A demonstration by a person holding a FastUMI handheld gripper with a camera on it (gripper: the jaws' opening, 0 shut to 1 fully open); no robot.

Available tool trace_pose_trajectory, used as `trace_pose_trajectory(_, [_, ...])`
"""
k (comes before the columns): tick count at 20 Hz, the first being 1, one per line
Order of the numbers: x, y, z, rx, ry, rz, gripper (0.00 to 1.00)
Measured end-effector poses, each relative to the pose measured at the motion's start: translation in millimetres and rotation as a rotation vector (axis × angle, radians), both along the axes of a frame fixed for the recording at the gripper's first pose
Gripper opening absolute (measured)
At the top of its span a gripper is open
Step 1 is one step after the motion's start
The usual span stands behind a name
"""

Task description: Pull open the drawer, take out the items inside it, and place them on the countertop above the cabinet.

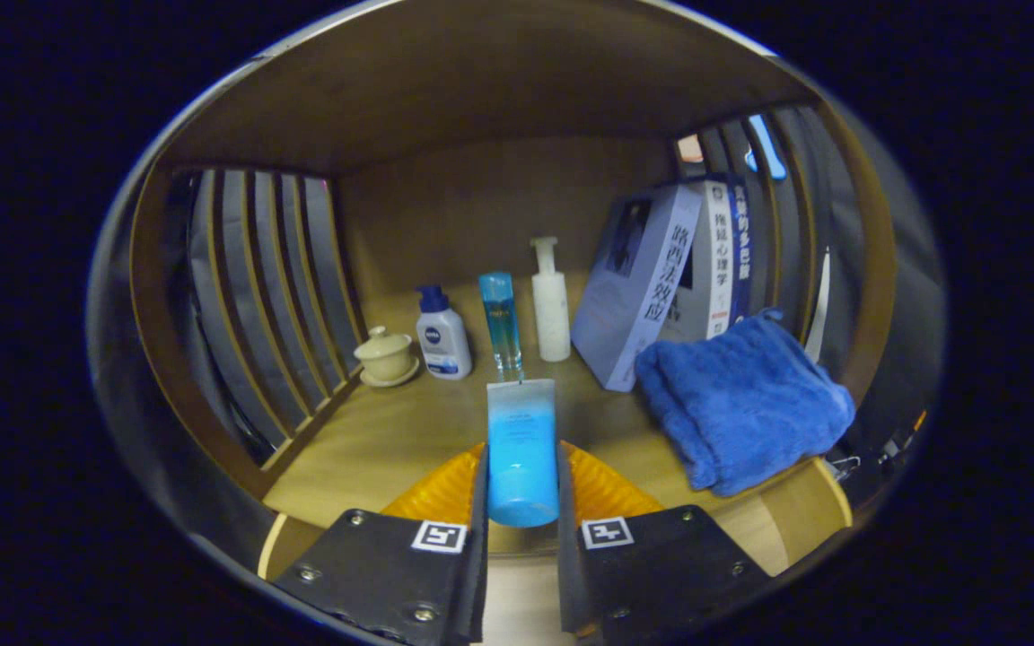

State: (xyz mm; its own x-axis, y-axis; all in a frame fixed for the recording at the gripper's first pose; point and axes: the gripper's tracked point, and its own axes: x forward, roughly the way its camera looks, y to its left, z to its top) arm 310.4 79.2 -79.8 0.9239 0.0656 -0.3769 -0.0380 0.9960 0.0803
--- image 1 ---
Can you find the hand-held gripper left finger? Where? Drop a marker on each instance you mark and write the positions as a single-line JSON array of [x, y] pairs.
[[478, 574]]

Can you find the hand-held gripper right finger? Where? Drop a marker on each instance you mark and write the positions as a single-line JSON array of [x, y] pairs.
[[568, 574]]

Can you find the blue squeeze tube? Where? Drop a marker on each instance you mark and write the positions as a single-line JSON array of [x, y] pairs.
[[521, 449]]

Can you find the wooden countertop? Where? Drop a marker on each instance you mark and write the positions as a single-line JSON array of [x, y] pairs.
[[391, 440]]

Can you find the wooden cabinet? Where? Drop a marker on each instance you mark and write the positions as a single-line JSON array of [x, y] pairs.
[[481, 90]]

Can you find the beige lidded teacup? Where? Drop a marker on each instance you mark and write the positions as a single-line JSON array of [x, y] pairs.
[[384, 357]]

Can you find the white blue-capped lotion bottle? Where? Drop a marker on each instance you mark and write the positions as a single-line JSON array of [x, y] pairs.
[[443, 336]]

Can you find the blue folded towel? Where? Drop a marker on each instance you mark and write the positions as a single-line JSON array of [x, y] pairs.
[[741, 404]]

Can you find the clear blue slim bottle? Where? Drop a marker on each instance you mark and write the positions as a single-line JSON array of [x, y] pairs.
[[502, 323]]

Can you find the white pump bottle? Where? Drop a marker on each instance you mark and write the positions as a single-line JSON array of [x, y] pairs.
[[550, 309]]

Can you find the pale lavender book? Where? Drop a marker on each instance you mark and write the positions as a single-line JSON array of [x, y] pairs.
[[634, 287]]

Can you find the white spine book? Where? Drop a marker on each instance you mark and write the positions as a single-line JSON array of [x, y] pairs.
[[714, 269]]

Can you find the black orange clamp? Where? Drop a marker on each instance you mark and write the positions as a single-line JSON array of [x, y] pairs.
[[894, 444]]

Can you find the blue spine book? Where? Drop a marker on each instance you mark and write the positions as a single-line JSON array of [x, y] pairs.
[[740, 260]]

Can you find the light stand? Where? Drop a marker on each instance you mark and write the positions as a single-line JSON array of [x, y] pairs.
[[818, 296]]

